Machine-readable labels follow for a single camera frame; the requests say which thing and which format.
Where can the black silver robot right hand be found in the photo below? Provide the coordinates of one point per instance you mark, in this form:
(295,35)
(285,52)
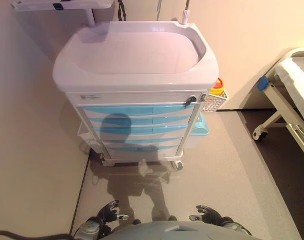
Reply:
(213,216)

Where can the black silver robot left hand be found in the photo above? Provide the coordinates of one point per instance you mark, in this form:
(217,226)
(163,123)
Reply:
(108,215)

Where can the blue white cart drawer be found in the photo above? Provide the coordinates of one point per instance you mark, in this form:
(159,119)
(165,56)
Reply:
(141,155)
(166,120)
(166,128)
(166,141)
(121,110)

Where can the grey robot torso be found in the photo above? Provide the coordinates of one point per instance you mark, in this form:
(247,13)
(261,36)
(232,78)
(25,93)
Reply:
(154,231)

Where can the white cart caster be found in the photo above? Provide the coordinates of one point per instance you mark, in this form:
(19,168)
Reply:
(108,163)
(178,165)

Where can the white cart side bin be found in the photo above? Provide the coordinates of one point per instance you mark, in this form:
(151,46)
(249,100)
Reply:
(85,135)

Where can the light blue waste bin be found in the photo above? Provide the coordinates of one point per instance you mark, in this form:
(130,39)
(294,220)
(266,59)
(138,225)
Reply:
(200,127)

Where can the white mesh basket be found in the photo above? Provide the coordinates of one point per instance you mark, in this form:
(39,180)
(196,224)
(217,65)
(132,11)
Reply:
(211,105)

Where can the black cart lock key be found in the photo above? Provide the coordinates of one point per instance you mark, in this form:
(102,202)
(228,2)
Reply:
(190,100)

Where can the metal cart side lock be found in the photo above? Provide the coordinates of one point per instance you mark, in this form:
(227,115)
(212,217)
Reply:
(203,98)

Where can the white cart label sticker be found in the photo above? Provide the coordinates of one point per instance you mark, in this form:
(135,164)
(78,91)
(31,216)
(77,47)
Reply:
(87,96)

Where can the yellow red-lidded sharps container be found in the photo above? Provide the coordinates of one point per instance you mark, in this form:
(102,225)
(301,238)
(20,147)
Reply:
(217,90)

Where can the white medical cart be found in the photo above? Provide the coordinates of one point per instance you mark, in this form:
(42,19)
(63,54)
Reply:
(131,85)

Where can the blue bed corner bumper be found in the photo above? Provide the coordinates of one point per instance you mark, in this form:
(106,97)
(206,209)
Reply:
(263,84)

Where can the white bed mattress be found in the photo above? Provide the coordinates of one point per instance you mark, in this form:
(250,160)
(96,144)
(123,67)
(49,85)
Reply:
(294,72)

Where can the grey white IV pole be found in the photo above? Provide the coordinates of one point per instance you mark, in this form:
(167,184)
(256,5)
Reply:
(185,17)

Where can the white overbed tray table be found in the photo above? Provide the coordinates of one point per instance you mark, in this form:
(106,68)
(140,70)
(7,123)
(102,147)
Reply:
(74,5)

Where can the dark blue shelf latch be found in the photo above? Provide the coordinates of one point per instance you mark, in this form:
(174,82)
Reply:
(57,7)

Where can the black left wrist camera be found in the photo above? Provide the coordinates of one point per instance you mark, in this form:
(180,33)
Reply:
(104,230)

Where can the beige hospital bed frame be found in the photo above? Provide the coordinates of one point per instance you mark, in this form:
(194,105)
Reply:
(272,105)

